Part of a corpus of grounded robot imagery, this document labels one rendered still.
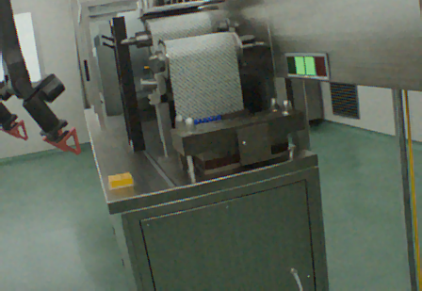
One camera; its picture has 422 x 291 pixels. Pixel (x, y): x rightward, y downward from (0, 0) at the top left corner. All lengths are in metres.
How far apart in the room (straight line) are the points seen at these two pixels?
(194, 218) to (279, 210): 0.27
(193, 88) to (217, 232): 0.49
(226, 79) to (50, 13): 5.68
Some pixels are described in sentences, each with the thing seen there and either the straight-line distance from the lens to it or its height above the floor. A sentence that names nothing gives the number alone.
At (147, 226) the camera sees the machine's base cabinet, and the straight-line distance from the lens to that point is 1.39.
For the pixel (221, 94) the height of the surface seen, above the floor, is 1.11.
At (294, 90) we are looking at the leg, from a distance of 1.88.
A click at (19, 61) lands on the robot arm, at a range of 1.32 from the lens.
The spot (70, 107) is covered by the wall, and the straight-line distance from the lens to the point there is 7.14.
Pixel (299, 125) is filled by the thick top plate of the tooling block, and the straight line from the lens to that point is 1.53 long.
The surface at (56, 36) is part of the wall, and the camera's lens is 7.12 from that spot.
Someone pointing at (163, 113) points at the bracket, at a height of 1.07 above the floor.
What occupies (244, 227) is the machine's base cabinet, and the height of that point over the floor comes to 0.72.
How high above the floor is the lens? 1.30
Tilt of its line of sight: 7 degrees down
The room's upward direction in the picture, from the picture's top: 8 degrees counter-clockwise
